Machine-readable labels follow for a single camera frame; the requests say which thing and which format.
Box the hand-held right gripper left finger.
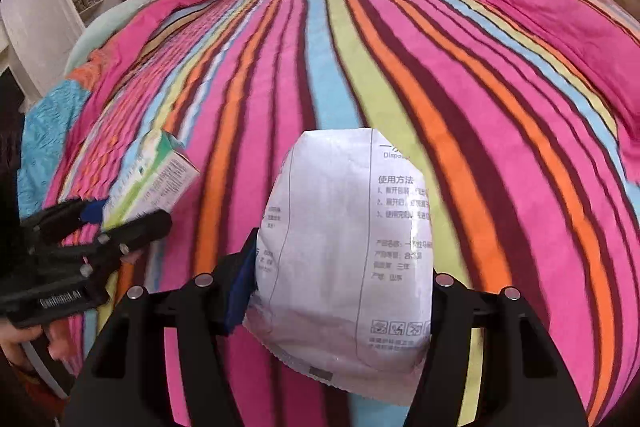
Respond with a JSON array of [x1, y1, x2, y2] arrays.
[[65, 227, 261, 427]]

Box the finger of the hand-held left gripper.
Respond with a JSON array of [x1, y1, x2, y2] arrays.
[[60, 209, 174, 273], [20, 198, 109, 248]]

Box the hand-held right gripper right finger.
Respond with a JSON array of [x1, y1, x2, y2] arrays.
[[407, 274, 588, 427]]

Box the green and white box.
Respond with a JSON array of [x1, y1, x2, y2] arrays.
[[102, 129, 202, 230]]

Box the white printed plastic packet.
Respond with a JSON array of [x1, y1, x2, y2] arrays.
[[243, 127, 435, 408]]

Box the person's left hand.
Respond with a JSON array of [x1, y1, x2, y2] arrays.
[[0, 324, 51, 368]]

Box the blue patterned quilt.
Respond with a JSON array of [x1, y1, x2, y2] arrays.
[[17, 77, 93, 218]]

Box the pale teal pillow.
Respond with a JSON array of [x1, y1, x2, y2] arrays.
[[64, 0, 171, 75]]

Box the white shelf cabinet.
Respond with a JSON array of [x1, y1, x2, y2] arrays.
[[0, 0, 121, 98]]

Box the pink folded quilt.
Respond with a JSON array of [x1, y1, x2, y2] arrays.
[[427, 0, 640, 182]]

